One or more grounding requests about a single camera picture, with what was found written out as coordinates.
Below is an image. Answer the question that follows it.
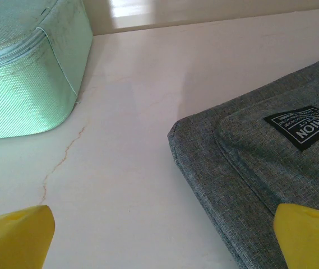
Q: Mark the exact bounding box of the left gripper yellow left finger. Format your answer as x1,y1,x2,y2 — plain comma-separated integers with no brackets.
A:
0,205,56,269

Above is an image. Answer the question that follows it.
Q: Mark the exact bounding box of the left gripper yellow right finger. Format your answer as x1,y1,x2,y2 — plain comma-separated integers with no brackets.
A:
273,203,319,269

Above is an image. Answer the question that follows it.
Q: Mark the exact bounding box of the grey fabric backpack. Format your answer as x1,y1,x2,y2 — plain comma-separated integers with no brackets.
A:
167,50,319,269

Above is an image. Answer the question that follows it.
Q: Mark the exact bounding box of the mint green zipped case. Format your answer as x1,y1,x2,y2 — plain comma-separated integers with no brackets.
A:
0,0,94,141

